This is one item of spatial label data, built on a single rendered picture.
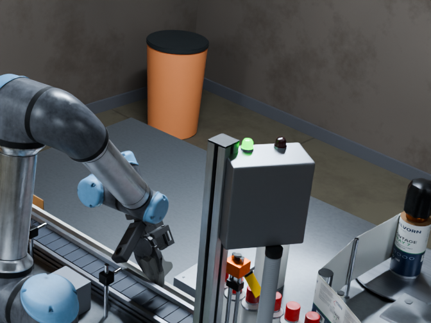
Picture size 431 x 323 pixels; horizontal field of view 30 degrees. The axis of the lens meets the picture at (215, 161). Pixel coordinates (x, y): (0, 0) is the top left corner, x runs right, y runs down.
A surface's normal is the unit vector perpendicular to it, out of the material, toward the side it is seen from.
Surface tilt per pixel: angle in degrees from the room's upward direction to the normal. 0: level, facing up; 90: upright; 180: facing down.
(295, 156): 0
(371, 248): 90
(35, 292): 7
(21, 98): 44
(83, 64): 90
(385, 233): 90
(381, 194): 0
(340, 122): 90
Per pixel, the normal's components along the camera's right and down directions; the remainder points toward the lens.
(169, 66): -0.22, 0.48
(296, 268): 0.08, -0.88
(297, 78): -0.69, 0.29
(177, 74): 0.10, 0.51
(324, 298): -0.90, 0.13
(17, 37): 0.73, 0.36
